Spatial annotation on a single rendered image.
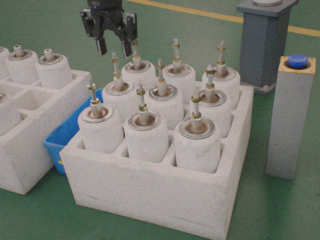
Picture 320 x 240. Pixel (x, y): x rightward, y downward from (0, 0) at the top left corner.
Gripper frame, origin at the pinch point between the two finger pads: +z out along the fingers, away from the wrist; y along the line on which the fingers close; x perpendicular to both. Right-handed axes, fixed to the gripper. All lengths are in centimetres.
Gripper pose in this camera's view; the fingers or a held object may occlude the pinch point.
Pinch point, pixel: (114, 50)
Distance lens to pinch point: 83.2
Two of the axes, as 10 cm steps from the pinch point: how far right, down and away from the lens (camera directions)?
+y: 8.8, 2.0, -4.3
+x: 4.6, -5.5, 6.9
